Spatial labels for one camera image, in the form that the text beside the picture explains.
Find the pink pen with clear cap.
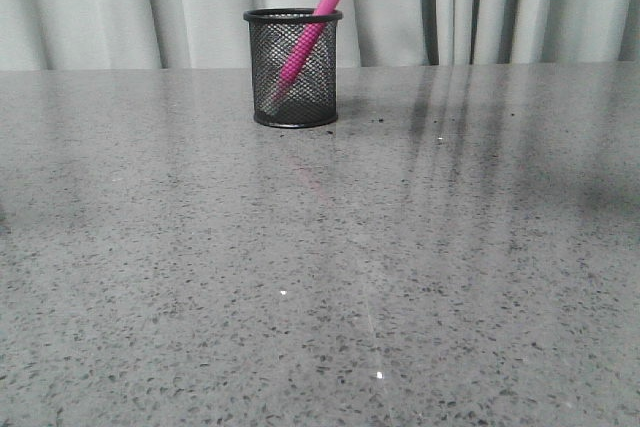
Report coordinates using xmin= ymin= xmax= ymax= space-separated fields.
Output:
xmin=272 ymin=0 xmax=341 ymax=102

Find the black mesh pen cup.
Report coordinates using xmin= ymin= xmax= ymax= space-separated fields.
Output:
xmin=243 ymin=8 xmax=343 ymax=129

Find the grey pleated curtain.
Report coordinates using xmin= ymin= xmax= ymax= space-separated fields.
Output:
xmin=0 ymin=0 xmax=640 ymax=72

